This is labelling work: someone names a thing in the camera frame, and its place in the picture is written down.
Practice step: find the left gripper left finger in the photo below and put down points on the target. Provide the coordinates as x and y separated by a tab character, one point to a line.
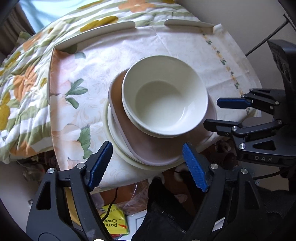
49	217

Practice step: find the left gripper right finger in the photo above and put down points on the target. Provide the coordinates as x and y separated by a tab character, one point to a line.
232	208

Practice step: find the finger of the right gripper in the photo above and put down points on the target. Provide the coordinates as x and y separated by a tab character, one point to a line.
233	103
221	127

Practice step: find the plain white plate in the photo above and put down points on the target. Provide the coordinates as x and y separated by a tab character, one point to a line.
121	149

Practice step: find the pink square plate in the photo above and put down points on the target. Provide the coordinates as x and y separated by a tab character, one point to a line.
150	150

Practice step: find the white ceramic bowl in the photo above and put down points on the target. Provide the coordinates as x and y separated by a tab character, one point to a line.
164	96

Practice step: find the yellow snack packet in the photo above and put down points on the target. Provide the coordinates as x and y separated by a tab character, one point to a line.
114	220

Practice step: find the green striped floral blanket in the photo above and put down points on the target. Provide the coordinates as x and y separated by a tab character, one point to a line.
25	112

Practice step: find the floral white tablecloth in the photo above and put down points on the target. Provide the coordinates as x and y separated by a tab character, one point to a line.
78	131

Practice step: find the white bed tray table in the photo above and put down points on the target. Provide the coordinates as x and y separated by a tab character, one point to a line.
84	66

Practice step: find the beige curtain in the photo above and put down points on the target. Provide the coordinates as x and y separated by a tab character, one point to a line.
13	21

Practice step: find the blue window cloth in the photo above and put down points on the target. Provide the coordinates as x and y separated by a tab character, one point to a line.
40	13

